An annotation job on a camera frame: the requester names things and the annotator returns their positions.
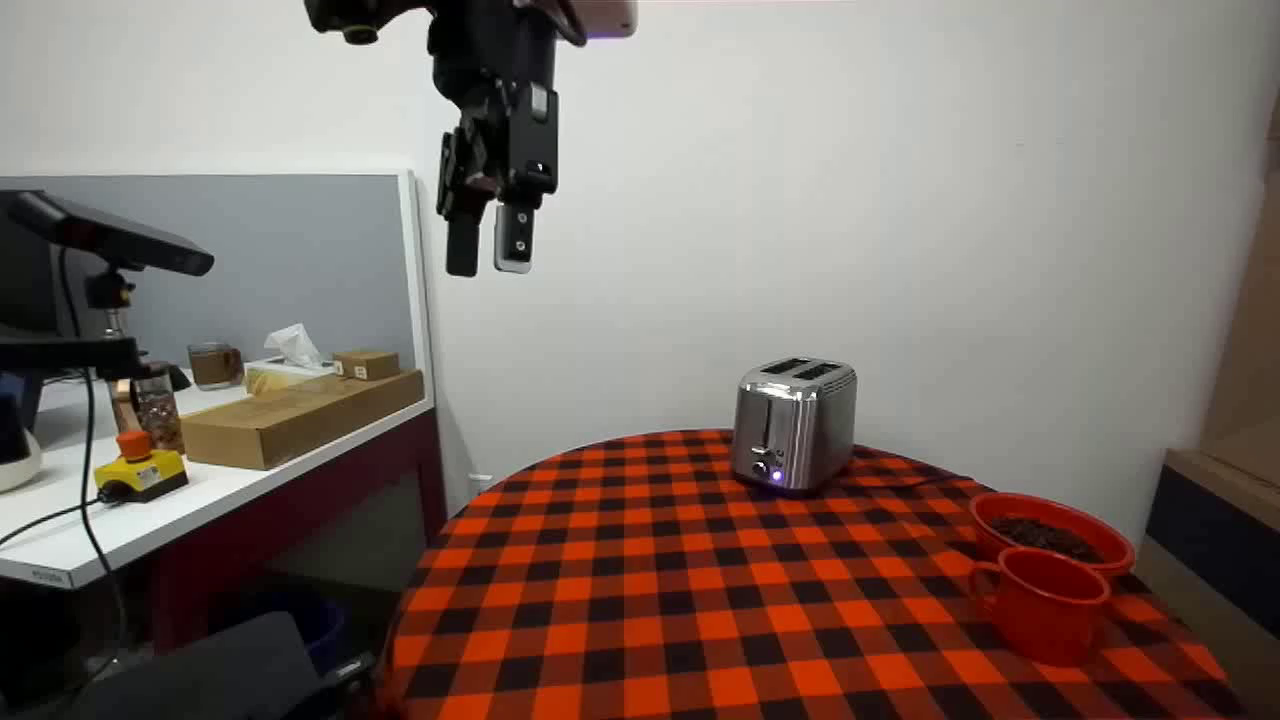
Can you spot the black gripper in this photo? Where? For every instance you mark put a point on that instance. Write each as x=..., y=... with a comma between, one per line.
x=503, y=94

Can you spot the silver two-slot toaster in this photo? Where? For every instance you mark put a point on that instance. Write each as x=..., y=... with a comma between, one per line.
x=792, y=424

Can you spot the small cardboard box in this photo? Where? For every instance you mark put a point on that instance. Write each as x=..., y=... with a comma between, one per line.
x=368, y=361

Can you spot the grey partition panel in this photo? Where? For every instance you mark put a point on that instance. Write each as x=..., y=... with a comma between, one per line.
x=292, y=267

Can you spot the tissue box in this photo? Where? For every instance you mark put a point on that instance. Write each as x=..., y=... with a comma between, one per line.
x=285, y=361

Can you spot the flat cardboard box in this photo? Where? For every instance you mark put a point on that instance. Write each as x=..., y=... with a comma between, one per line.
x=292, y=417

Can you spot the small brown box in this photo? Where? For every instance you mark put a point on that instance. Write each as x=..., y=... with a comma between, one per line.
x=215, y=361

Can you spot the brown shiny cup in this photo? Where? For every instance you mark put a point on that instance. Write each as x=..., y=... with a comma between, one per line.
x=150, y=405

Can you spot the white desk with red front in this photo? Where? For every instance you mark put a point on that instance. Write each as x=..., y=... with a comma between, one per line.
x=200, y=500

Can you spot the orange black checkered tablecloth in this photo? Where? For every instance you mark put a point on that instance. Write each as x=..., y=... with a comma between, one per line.
x=693, y=602

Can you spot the yellow toy with orange top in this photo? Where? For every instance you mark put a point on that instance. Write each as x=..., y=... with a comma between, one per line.
x=136, y=467

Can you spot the black chair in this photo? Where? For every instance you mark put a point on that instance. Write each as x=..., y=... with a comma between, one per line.
x=215, y=673

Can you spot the red bowl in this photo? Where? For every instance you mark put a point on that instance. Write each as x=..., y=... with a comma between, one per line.
x=992, y=513

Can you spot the coffee beans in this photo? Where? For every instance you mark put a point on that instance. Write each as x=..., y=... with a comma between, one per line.
x=1046, y=538

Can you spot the red mug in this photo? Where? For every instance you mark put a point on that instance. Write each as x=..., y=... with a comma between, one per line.
x=1046, y=615

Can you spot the wooden cabinet with dark panel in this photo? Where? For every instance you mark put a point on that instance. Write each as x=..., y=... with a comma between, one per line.
x=1235, y=401

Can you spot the black camera on stand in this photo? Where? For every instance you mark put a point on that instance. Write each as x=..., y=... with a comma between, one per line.
x=103, y=235

